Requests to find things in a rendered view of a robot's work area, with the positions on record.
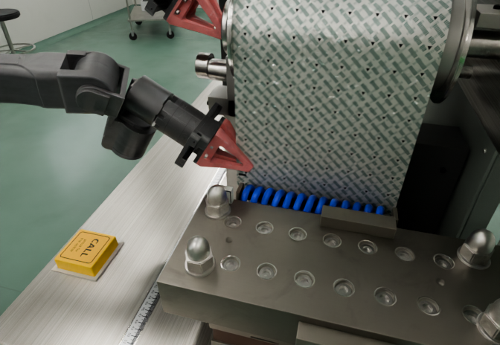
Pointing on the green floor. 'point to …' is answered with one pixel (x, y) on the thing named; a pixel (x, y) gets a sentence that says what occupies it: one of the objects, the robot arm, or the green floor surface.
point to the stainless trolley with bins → (138, 14)
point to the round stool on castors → (8, 33)
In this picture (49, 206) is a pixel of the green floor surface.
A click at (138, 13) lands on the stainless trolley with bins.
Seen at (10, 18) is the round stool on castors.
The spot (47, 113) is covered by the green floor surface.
